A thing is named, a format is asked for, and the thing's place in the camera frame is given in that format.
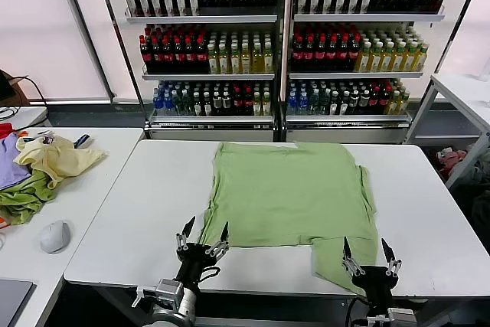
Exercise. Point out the silver shelf board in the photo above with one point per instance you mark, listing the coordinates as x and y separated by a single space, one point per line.
203 19
208 76
356 75
367 17
348 119
210 120

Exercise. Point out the blue white eraser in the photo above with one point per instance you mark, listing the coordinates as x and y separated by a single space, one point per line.
82 140

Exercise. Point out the green soda bottle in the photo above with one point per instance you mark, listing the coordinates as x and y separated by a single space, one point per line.
177 104
314 103
187 104
324 103

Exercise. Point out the small orange item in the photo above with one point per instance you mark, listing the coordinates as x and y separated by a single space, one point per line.
2 223

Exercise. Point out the clear bottle white cap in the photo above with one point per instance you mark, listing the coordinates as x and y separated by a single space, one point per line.
344 104
334 104

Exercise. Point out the olive green crumpled garment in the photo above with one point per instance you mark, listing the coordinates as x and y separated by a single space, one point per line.
23 197

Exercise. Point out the white computer mouse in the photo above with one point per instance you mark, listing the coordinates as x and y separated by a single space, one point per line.
55 237

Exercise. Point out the grey slanted metal pole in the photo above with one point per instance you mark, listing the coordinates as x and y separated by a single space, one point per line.
85 28

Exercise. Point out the grey laptop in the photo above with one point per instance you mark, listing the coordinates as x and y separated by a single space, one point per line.
13 300

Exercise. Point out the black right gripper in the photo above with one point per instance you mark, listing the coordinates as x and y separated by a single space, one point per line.
375 281

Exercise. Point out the small dark bottle white cap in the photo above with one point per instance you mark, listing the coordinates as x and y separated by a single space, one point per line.
197 104
364 103
227 103
217 103
354 103
207 104

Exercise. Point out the purple garment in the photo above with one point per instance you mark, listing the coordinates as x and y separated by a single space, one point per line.
9 162

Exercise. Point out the glass door drinks fridge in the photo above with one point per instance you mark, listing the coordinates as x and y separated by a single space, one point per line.
210 133

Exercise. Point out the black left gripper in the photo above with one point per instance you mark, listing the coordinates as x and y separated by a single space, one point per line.
193 262

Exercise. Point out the small white purple toy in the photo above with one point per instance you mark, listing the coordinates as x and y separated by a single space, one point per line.
48 137

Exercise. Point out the pale yellow garment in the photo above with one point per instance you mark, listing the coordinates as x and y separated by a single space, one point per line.
61 158

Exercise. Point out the red garment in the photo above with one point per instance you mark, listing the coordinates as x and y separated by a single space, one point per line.
4 129

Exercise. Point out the small yellow drink bottle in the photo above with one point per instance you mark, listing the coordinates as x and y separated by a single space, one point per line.
257 104
403 103
266 104
393 104

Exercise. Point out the grey garment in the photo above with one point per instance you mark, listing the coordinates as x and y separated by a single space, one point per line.
480 166

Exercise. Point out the blue water bottle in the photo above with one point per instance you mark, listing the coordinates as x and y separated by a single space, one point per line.
293 103
157 103
303 103
167 103

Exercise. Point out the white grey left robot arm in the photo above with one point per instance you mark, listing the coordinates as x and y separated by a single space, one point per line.
187 306

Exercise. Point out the metal drink shelving unit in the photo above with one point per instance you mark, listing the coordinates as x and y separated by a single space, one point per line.
344 135

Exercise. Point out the pink white garment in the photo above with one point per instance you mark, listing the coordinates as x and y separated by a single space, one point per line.
451 158

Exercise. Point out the brown cardboard box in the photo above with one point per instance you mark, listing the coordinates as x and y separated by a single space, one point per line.
19 91

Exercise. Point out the small cola bottle red cap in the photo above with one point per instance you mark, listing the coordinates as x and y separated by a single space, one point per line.
384 101
238 102
248 102
374 101

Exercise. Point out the light green T-shirt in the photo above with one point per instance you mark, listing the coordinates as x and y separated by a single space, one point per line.
287 197

